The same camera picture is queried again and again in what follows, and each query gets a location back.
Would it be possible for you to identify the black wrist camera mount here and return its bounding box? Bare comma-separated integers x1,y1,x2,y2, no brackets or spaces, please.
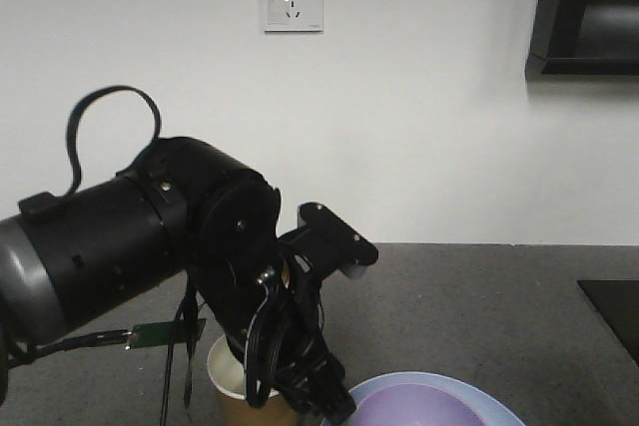
280,202,379,281

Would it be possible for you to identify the black looped cable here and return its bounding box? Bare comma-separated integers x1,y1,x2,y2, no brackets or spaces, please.
65,85,164,198

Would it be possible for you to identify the purple plastic bowl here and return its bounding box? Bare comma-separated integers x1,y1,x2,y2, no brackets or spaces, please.
343,384,493,426

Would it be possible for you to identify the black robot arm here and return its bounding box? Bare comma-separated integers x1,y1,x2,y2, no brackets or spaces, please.
1,137,376,425

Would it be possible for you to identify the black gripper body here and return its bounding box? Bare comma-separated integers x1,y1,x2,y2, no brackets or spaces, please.
219,245,344,409

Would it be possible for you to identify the black induction cooktop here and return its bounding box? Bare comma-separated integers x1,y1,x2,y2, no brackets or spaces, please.
577,279,638,363

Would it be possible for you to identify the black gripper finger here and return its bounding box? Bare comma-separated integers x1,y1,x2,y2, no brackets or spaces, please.
302,376,355,424

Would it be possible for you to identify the green circuit board with cable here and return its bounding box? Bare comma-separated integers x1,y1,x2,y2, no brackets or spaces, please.
9,318,207,365

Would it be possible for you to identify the brown paper cup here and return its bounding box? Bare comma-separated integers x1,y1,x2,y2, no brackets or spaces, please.
207,336,301,426

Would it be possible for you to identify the light blue plate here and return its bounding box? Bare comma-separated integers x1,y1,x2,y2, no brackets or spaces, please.
350,371,522,425

